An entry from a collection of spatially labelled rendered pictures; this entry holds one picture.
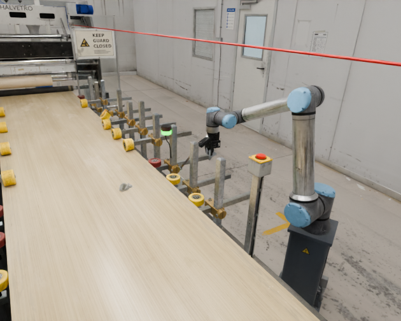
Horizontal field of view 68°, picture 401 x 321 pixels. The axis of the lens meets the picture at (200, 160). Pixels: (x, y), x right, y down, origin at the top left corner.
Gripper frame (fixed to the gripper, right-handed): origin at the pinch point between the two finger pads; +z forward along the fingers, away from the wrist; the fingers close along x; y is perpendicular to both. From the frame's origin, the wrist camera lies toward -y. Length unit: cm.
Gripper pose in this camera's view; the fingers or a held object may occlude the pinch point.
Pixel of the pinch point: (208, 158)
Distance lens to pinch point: 213.3
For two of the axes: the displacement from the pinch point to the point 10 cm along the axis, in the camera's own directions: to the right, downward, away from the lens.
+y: 8.4, -2.1, 5.0
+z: -0.3, 9.1, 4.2
